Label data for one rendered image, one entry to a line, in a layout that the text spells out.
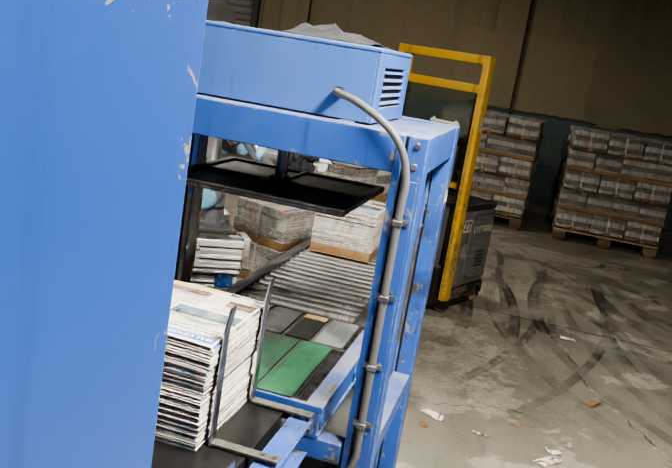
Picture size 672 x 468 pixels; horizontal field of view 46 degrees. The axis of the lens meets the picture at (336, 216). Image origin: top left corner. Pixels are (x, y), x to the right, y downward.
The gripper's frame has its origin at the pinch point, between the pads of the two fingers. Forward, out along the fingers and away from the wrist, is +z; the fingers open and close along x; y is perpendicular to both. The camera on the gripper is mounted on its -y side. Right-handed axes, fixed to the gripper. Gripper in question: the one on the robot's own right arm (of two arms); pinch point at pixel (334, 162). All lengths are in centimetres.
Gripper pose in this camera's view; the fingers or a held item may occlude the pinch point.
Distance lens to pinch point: 361.9
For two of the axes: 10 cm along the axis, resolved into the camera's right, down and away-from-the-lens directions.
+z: 9.8, 1.8, -0.8
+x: -1.0, 0.5, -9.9
